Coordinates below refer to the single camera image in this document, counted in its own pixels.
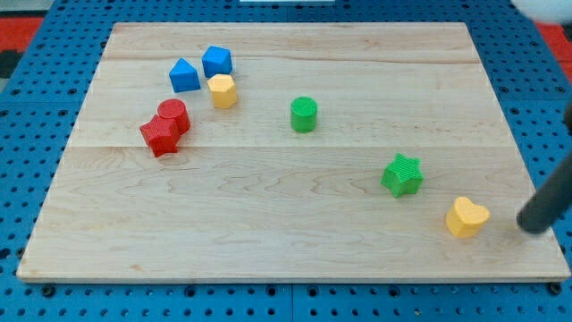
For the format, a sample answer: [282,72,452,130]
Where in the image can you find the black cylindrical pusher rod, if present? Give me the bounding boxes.
[517,153,571,233]

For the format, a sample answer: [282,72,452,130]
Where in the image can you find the yellow heart block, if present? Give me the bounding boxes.
[445,196,491,238]

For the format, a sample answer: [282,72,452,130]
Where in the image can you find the green star block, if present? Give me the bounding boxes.
[381,153,424,199]

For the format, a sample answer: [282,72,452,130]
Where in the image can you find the green cylinder block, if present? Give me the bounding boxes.
[290,97,317,133]

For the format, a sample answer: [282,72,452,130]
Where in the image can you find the yellow hexagon block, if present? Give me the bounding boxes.
[207,74,238,108]

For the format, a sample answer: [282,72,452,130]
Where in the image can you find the wooden board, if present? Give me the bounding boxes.
[17,22,570,284]

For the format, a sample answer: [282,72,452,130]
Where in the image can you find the blue cube block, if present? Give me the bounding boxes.
[201,46,233,78]

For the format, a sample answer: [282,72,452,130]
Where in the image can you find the blue triangle block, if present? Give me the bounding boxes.
[169,58,201,93]

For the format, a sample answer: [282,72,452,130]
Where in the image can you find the red cylinder block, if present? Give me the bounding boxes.
[157,98,191,135]

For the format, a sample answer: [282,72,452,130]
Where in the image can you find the red star block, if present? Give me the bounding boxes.
[139,114,181,157]

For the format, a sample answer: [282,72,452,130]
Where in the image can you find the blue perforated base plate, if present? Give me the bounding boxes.
[1,0,571,321]

